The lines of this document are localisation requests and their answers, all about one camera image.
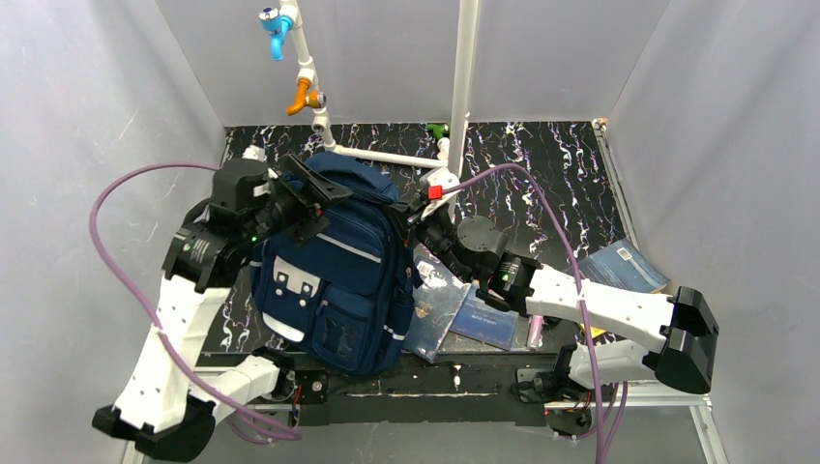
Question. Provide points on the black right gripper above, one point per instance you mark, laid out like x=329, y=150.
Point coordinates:
x=418, y=217

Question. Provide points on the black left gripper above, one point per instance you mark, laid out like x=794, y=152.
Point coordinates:
x=313, y=188

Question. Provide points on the navy blue student backpack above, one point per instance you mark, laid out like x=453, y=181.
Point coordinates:
x=344, y=296

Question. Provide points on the dark blue crest book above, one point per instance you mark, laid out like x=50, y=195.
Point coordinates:
x=437, y=303

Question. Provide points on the blue orange cover book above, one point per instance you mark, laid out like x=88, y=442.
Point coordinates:
x=477, y=320

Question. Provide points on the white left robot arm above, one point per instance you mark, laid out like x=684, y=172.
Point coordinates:
x=165, y=410

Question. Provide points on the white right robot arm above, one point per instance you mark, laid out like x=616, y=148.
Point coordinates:
x=668, y=338

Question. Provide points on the green tap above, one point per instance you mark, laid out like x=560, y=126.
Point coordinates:
x=438, y=131

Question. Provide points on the orange tap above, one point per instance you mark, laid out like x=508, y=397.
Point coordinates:
x=305, y=97

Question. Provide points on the pink highlighter pen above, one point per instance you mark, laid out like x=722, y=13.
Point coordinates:
x=534, y=338

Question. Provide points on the blue Nineteen Eighty-Four book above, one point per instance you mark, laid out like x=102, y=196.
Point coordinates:
x=622, y=265

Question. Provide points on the yellow book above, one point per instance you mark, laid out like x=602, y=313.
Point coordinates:
x=592, y=331

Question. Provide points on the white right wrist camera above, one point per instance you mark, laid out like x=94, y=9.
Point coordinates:
x=437, y=186

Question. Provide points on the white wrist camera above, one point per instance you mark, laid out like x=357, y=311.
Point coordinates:
x=256, y=153
x=437, y=186

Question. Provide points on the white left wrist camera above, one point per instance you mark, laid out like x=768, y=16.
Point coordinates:
x=256, y=153

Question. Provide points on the white PVC pipe frame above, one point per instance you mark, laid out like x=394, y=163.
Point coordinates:
x=450, y=150

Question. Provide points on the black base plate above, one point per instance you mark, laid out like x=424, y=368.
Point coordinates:
x=462, y=387

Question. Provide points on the aluminium frame rail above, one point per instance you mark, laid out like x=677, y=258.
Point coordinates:
x=653, y=393

